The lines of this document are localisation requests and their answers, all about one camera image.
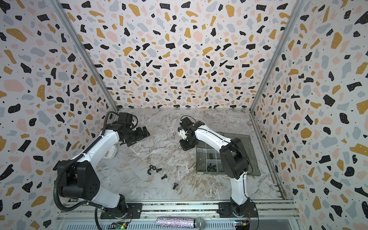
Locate grey compartment organizer box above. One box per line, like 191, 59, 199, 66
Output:
196, 131, 261, 176

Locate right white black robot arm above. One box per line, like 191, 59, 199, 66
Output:
178, 116, 250, 217

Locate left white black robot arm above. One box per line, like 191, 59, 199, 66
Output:
53, 111, 150, 219

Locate white square container orange label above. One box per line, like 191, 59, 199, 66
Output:
103, 145, 117, 160

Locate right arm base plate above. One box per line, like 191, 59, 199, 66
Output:
217, 201, 258, 218

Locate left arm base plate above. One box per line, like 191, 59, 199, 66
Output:
100, 203, 143, 220

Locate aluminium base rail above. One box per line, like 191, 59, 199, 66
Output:
55, 200, 304, 230

